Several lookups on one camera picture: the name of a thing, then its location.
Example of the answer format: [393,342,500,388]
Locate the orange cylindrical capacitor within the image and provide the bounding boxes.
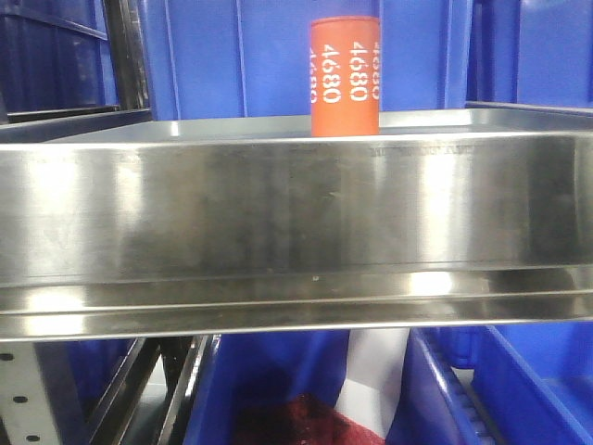
[309,16,381,137]

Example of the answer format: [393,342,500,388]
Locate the perforated grey shelf upright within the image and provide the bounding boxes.
[1,343,61,444]

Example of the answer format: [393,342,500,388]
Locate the dark blue bin upper left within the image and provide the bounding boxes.
[1,1,119,112]

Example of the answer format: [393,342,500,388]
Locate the stainless steel shelf tray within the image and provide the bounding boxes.
[1,105,592,341]

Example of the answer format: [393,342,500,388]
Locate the blue bin behind capacitor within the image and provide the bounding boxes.
[139,1,473,121]

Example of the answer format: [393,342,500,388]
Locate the blue bin upper right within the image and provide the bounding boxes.
[467,1,592,108]

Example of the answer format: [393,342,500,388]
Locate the blue bin lower right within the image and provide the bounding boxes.
[386,322,592,444]

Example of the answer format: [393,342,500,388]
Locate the black shelf frame post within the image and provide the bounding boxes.
[102,0,150,110]

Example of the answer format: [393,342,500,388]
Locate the dark red material in bin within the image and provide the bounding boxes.
[231,394,385,444]

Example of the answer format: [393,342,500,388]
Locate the blue bin with red contents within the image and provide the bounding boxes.
[183,329,388,445]

